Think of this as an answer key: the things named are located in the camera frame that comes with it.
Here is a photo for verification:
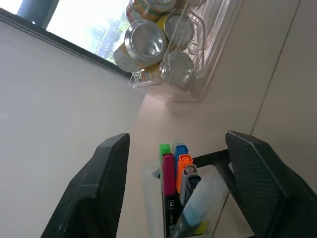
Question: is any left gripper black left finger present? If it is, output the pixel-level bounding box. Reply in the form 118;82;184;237
41;133;131;238

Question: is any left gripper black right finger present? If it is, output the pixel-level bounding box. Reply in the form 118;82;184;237
224;130;317;238

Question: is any black pen with pink caps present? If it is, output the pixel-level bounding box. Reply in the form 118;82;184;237
160;152;183;238

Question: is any black pen with blue caps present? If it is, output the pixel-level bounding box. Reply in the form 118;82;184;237
170;173;230;238

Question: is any highlighter marker pack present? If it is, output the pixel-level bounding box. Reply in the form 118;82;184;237
141;158;231;238

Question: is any navy capped marker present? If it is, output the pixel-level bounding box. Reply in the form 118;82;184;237
184;175;203;206

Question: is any yellow capped marker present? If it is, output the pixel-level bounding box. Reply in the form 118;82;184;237
192;220;210;235

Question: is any green capped marker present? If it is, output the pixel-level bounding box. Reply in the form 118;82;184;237
159;143;172;159

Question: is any grey capped marker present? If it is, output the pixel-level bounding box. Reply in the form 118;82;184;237
179;163;199;206

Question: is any orange capped marker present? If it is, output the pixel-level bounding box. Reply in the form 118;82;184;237
176;153;193;194

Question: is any blue capped marker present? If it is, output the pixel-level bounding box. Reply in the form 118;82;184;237
174;145;189;179

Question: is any silver drink can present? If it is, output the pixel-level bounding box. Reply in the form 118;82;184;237
141;51;196;87

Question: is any clear plastic can bin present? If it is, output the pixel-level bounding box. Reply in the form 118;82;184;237
128;0;245;104

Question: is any silver can with green label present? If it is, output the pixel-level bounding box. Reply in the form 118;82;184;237
113;19;167;73

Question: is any yellow drink can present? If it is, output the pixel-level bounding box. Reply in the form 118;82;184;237
156;12;196;48

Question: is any silver can with orange label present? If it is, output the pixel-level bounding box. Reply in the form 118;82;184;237
126;0;179;23

